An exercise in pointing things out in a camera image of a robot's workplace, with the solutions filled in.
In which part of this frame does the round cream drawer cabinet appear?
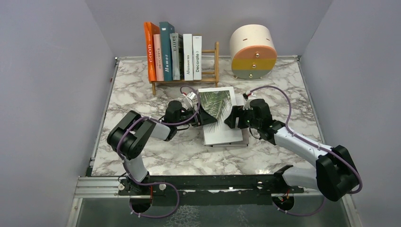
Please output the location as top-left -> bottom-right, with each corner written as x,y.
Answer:
229,24 -> 278,79

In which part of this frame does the wooden book rack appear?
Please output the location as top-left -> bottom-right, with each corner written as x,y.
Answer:
151,41 -> 220,96

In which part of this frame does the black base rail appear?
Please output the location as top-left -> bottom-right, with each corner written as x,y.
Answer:
118,175 -> 304,207

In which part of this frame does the grey white book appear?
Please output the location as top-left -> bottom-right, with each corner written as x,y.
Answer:
211,94 -> 249,148

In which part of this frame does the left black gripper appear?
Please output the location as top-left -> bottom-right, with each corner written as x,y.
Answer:
175,103 -> 217,127

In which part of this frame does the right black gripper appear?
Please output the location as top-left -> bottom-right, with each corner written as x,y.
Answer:
224,105 -> 261,130

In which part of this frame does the white palm leaf book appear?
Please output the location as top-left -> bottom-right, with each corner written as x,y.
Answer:
198,87 -> 243,146

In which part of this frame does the brown Decorate Furniture book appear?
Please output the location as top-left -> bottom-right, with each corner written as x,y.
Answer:
192,35 -> 202,80

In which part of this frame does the white book with brown stripes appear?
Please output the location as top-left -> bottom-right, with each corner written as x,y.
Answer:
183,34 -> 193,81

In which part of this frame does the orange Fashion Show book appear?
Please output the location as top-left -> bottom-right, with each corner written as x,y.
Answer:
143,22 -> 160,82

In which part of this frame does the grey book with plant cover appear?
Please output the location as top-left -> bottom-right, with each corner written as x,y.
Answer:
170,33 -> 184,80

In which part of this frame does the white rose Designer Fate book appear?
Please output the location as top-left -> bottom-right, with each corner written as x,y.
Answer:
153,34 -> 164,81

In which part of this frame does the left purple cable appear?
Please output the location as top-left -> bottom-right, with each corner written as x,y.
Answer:
116,85 -> 201,189

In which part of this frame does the teal Humor book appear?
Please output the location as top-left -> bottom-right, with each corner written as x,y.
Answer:
159,21 -> 175,81

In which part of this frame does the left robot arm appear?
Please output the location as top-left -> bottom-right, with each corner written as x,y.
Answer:
106,100 -> 217,194

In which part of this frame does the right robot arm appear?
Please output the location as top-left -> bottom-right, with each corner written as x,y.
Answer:
224,99 -> 361,201

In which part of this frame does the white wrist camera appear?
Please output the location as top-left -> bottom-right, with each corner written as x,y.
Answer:
243,91 -> 257,110
182,92 -> 196,109

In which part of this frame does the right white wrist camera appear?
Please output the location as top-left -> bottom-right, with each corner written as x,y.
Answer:
243,91 -> 257,110

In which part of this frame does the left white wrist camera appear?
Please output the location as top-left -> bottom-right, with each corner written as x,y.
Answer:
182,92 -> 196,109

